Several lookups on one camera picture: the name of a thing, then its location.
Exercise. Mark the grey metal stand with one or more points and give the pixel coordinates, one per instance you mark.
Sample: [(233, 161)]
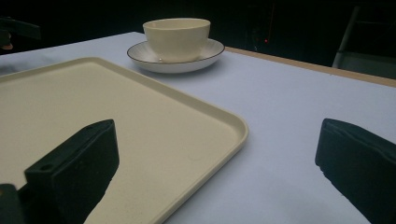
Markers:
[(361, 59)]

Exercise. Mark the white plate with dark rim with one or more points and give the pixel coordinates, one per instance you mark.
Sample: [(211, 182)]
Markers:
[(208, 53)]

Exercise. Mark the cream plastic tray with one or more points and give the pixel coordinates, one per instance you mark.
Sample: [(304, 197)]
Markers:
[(140, 124)]

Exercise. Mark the cream ceramic bowl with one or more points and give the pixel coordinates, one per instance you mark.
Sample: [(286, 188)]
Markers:
[(177, 39)]

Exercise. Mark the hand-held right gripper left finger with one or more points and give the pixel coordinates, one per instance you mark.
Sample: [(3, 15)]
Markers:
[(77, 165)]

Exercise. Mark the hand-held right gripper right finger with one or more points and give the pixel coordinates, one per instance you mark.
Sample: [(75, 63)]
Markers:
[(358, 161)]

